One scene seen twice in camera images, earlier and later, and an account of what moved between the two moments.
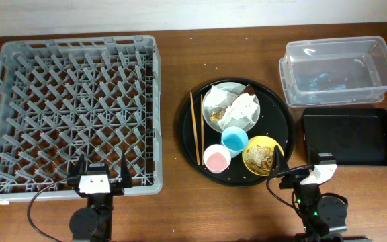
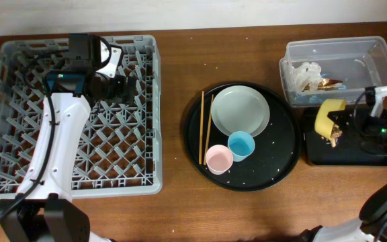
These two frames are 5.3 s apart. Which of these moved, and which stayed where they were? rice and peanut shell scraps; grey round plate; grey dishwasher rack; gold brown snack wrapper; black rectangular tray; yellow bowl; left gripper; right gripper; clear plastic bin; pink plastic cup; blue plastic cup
Moved: left gripper; grey round plate; gold brown snack wrapper; rice and peanut shell scraps; right gripper; yellow bowl; blue plastic cup
Stayed: grey dishwasher rack; clear plastic bin; black rectangular tray; pink plastic cup
